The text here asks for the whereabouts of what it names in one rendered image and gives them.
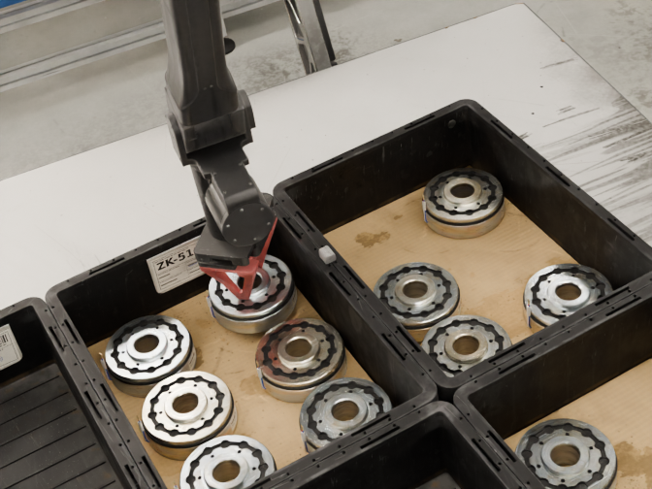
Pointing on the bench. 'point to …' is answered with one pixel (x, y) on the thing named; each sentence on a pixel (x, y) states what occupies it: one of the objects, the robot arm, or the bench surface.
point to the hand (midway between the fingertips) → (248, 278)
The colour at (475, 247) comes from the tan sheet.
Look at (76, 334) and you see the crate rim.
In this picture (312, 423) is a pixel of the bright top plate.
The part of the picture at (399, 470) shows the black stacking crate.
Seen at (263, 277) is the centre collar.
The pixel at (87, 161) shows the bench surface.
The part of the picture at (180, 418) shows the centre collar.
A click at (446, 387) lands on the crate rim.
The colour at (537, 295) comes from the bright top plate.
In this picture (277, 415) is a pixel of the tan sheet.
